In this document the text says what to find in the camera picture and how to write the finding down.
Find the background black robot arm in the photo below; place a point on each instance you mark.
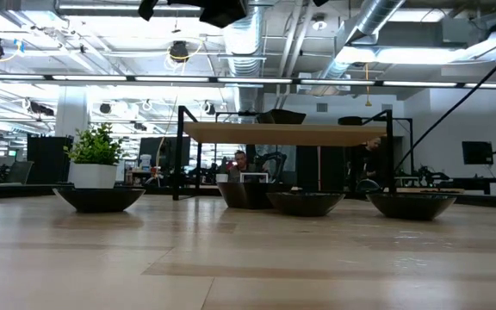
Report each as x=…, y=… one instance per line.
x=276, y=161
x=429, y=176

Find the long ceiling light bar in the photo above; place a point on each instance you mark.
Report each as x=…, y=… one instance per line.
x=252, y=80

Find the dark computer monitor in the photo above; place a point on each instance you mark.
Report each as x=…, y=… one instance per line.
x=166, y=150

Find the white building column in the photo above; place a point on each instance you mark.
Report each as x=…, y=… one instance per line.
x=71, y=116

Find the white bottle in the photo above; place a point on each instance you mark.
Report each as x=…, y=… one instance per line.
x=145, y=163

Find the raised wooden shelf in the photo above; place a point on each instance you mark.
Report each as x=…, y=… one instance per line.
x=282, y=134

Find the person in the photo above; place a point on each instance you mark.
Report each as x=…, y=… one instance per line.
x=366, y=163
x=240, y=163

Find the green plant in white pot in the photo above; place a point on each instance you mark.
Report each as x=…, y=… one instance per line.
x=95, y=172

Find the black cabinet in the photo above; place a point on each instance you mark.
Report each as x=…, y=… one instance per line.
x=50, y=157

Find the dark office chair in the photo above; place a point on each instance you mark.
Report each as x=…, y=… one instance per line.
x=20, y=171

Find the dark rounded chair back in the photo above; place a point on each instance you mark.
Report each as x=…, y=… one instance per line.
x=367, y=186

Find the light wooden background table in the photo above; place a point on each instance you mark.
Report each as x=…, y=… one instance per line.
x=429, y=190

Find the black background table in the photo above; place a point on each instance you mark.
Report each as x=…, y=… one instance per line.
x=485, y=183

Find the ribbed grey ventilation duct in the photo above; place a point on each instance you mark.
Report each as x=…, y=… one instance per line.
x=246, y=69

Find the black aluminium table frame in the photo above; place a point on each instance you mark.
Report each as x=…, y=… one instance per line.
x=32, y=191
x=493, y=202

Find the black metal shelf frame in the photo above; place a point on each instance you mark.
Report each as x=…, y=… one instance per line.
x=388, y=163

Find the black wall monitor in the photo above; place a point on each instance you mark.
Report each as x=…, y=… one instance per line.
x=477, y=153

